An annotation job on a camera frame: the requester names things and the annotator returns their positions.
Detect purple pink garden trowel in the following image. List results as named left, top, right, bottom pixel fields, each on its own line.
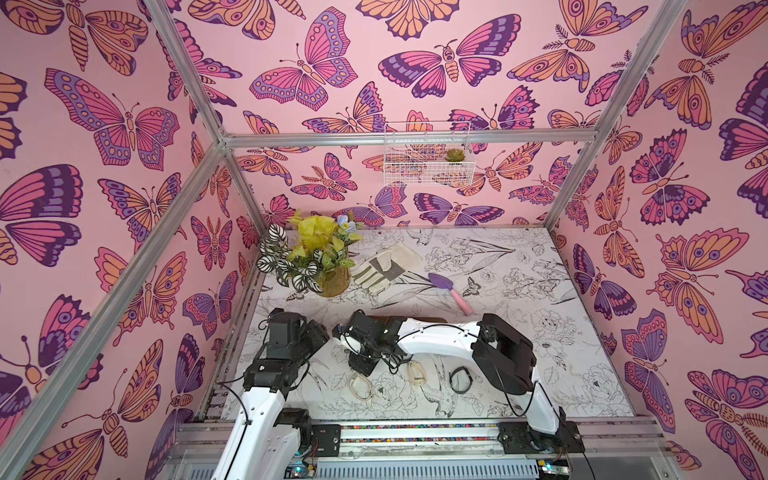
left=428, top=273, right=474, bottom=316

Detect cream strap watch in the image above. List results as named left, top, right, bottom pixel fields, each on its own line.
left=348, top=373, right=373, bottom=401

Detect wooden watch stand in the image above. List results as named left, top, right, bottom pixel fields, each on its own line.
left=372, top=315, right=448, bottom=324

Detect cream grey gardening glove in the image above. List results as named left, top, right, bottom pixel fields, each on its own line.
left=350, top=243, right=423, bottom=296

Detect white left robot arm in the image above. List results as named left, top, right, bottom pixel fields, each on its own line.
left=212, top=308, right=329, bottom=479

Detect white wire wall basket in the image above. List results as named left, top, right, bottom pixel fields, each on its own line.
left=381, top=130, right=476, bottom=188

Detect thin black watch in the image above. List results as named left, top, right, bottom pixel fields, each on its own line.
left=448, top=366, right=474, bottom=395

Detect translucent beige watch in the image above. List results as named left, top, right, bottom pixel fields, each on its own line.
left=406, top=361, right=427, bottom=386

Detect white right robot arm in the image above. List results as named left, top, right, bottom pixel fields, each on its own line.
left=332, top=310, right=586, bottom=454

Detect small green succulent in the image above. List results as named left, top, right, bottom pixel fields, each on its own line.
left=445, top=148, right=466, bottom=163

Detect potted plant yellow leaves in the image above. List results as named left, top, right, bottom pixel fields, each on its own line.
left=256, top=213, right=362, bottom=298

